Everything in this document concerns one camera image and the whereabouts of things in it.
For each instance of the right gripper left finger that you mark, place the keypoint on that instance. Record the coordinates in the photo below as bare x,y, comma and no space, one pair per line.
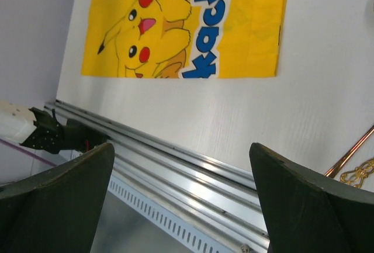
57,210

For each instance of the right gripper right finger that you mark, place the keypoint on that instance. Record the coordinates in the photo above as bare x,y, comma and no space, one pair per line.
305,211

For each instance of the yellow Pikachu placemat cloth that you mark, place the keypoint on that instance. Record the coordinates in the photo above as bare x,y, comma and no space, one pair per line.
186,39

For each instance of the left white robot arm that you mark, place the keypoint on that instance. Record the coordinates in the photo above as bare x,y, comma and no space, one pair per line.
17,122

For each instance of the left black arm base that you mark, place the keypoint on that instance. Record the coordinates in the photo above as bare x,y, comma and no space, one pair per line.
52,136

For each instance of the copper fork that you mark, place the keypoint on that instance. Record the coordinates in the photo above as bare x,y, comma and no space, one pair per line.
335,169

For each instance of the copper spoon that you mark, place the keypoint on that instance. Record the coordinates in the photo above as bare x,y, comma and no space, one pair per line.
356,177

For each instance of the perforated grey cable duct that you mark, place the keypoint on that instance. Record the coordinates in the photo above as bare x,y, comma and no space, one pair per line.
130,221

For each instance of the aluminium mounting rail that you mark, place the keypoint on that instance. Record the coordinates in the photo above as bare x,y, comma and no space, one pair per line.
217,198

